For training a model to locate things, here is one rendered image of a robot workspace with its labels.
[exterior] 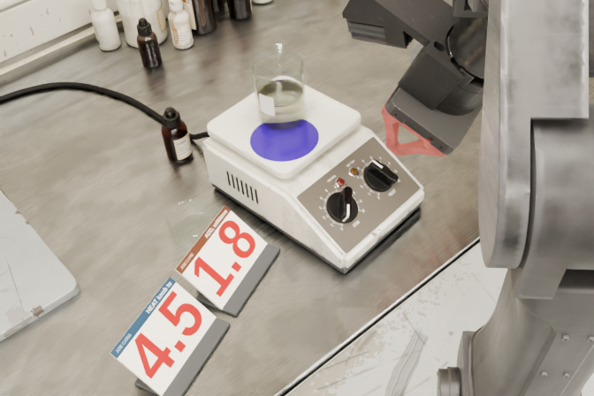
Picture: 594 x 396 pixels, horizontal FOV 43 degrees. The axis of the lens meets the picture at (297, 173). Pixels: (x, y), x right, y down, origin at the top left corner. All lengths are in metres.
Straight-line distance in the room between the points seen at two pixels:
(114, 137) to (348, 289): 0.37
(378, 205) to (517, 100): 0.50
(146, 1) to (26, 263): 0.41
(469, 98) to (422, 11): 0.08
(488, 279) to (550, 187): 0.49
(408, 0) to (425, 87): 0.07
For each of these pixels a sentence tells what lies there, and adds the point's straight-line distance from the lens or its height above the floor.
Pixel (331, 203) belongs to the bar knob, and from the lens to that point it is 0.73.
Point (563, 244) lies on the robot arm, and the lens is 0.28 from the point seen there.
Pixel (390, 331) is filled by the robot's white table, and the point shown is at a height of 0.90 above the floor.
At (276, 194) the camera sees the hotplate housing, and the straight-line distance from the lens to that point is 0.74.
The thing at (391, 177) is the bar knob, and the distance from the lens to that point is 0.76.
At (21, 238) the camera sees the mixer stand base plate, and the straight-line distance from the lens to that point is 0.85.
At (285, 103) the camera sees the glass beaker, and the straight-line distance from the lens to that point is 0.74.
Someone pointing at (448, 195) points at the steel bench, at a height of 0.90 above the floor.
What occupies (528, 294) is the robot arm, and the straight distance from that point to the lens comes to 0.31.
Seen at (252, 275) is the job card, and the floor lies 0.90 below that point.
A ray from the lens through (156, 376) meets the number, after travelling 0.69.
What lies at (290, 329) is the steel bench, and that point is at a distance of 0.71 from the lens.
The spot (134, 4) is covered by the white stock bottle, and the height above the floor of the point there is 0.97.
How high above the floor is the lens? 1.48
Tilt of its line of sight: 43 degrees down
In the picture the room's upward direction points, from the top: 5 degrees counter-clockwise
